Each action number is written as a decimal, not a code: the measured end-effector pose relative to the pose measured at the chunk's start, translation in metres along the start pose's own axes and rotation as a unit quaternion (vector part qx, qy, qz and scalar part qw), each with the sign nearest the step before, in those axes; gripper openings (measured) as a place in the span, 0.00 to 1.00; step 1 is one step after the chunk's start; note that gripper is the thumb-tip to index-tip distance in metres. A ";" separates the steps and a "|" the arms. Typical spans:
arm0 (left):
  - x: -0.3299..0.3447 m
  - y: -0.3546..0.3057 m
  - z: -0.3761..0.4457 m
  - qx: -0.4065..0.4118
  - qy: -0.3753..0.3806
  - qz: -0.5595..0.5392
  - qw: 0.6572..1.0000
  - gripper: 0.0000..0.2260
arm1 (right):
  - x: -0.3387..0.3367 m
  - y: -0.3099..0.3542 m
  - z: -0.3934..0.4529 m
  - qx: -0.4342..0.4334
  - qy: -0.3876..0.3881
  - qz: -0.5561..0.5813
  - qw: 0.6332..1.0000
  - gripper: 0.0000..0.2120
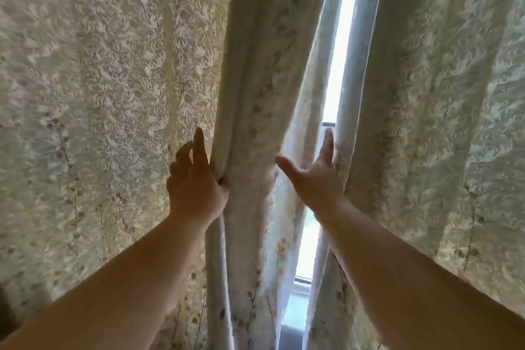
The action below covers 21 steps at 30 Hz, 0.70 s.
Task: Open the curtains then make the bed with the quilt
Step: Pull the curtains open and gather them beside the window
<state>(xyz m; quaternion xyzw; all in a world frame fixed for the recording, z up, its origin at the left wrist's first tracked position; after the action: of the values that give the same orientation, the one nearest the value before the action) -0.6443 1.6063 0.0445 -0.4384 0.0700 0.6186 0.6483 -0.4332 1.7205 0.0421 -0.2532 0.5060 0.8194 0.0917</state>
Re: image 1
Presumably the person's right hand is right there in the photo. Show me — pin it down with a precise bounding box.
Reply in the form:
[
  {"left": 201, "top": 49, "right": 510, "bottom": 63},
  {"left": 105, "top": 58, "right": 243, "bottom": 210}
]
[{"left": 274, "top": 128, "right": 348, "bottom": 223}]

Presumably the person's left hand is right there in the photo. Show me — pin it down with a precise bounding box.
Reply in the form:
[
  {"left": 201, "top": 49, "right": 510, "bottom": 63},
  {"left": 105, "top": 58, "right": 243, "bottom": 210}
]
[{"left": 167, "top": 127, "right": 231, "bottom": 228}]

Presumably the cream floral lace curtain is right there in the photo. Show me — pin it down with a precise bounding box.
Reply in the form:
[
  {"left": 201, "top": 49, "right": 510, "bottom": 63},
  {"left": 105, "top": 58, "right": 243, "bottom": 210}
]
[
  {"left": 0, "top": 0, "right": 341, "bottom": 350},
  {"left": 305, "top": 0, "right": 525, "bottom": 350}
]

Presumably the person's right forearm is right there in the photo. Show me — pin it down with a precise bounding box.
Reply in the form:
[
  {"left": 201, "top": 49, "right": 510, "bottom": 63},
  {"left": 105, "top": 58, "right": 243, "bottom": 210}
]
[{"left": 315, "top": 198, "right": 525, "bottom": 350}]

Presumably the person's left forearm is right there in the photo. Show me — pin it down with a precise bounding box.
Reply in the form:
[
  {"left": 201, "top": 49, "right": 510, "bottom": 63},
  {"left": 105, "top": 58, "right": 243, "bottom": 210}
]
[{"left": 0, "top": 214, "right": 208, "bottom": 350}]

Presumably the window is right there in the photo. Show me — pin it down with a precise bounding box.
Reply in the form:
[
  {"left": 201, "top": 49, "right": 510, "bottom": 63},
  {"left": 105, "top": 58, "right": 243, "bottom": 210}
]
[{"left": 279, "top": 0, "right": 366, "bottom": 350}]

